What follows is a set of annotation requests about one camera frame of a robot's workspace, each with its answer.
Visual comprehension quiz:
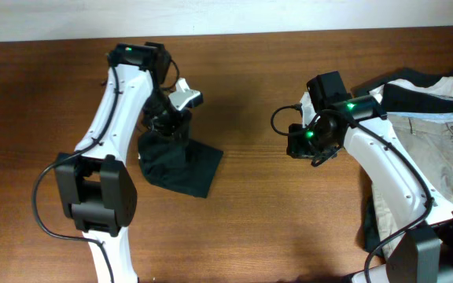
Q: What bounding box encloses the black garment in pile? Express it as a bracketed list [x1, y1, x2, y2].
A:
[353, 68, 453, 113]

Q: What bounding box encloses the white garment in pile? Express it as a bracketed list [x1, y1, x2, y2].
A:
[387, 77, 453, 100]

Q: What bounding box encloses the dark green t-shirt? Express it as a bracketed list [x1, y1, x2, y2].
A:
[138, 132, 223, 198]

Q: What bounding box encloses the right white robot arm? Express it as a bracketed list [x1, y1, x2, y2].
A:
[286, 72, 453, 282]

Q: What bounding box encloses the light blue garment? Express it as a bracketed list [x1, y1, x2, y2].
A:
[388, 112, 453, 123]

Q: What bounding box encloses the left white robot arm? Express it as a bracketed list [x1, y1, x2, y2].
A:
[54, 42, 191, 282]

